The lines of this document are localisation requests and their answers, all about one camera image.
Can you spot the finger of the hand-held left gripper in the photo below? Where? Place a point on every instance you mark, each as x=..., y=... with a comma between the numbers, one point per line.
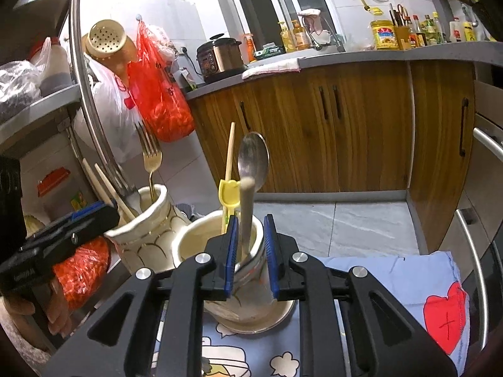
x=88, y=210
x=98, y=222

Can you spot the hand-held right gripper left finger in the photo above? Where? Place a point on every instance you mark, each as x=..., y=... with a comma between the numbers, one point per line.
x=232, y=255

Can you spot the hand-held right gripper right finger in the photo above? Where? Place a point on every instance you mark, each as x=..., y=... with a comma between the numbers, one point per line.
x=272, y=255

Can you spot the white floral ceramic utensil holder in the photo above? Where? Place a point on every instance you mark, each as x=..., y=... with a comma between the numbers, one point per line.
x=149, y=247

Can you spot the yellow training chopsticks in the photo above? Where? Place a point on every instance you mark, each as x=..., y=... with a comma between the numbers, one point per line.
x=229, y=192

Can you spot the gold fork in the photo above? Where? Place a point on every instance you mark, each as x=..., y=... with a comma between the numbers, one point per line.
x=151, y=161

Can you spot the silver spoon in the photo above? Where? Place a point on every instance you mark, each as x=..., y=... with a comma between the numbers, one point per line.
x=253, y=161

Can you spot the person's left forearm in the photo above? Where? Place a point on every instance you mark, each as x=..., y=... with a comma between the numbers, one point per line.
x=19, y=333

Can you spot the person's left hand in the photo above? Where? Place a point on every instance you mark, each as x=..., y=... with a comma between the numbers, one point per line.
x=59, y=314

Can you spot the red lid container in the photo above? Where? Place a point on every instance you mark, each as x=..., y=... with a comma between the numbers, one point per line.
x=55, y=180

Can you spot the red plastic bag lower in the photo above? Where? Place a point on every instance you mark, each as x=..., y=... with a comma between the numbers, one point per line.
x=84, y=271

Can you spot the white plastic bag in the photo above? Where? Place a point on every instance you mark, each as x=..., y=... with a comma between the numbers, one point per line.
x=106, y=118

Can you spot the metal shelf rack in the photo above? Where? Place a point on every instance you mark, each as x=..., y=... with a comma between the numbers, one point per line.
x=84, y=98

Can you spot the blue cartoon printed cloth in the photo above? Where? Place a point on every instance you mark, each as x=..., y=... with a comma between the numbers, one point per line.
x=393, y=282

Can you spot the wooden kitchen cabinet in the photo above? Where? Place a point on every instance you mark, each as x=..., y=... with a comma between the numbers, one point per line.
x=314, y=133

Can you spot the hanging red plastic bag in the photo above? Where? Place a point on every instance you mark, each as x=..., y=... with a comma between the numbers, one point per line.
x=161, y=98

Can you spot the clear bag of dark contents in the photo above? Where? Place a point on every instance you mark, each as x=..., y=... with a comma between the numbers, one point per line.
x=17, y=90

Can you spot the yellow plastic strainer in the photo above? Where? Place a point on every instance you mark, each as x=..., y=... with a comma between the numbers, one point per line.
x=106, y=41

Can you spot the white towel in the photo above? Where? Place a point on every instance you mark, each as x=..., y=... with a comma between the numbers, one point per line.
x=271, y=66

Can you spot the rice cooker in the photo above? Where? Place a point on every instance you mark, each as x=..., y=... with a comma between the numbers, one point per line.
x=220, y=59

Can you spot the green box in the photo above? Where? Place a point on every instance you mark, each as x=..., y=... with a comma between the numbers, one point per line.
x=269, y=51

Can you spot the orange bottle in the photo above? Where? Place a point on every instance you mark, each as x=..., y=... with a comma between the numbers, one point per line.
x=248, y=49

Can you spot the yellow dish soap bottle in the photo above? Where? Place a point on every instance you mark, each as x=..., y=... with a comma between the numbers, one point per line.
x=287, y=39

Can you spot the cooking oil bottle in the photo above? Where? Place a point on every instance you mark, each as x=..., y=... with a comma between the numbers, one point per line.
x=301, y=37

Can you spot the kitchen faucet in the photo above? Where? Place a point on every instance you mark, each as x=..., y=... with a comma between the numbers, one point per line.
x=334, y=39

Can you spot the stainless steel oven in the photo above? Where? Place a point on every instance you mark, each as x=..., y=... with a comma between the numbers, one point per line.
x=487, y=172

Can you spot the pink cloth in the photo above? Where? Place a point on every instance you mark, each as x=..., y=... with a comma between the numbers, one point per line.
x=312, y=19

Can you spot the yellow oil container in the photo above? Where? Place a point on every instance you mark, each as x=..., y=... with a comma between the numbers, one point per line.
x=382, y=35

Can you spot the yellow knife block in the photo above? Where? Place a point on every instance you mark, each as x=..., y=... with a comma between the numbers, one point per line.
x=401, y=35

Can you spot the row of condiment bottles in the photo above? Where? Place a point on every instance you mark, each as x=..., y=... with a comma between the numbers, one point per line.
x=426, y=31

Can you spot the white yellow-label bottle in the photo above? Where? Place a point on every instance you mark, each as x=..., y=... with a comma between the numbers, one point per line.
x=463, y=31

